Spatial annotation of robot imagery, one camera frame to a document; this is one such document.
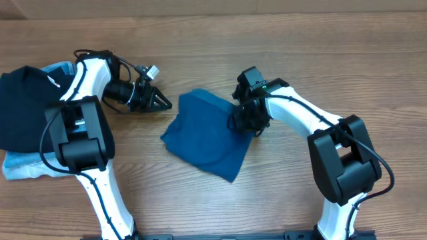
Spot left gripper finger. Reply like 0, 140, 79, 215
146, 101, 172, 112
151, 87, 170, 102

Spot blue polo shirt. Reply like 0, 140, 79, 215
161, 89, 255, 183

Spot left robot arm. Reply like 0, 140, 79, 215
43, 49, 172, 239

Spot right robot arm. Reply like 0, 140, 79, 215
232, 67, 382, 239

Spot folded black shirt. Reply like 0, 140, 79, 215
1, 66, 74, 153

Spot folded light blue jeans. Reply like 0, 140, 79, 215
2, 61, 75, 181

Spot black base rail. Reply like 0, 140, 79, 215
79, 229, 378, 240

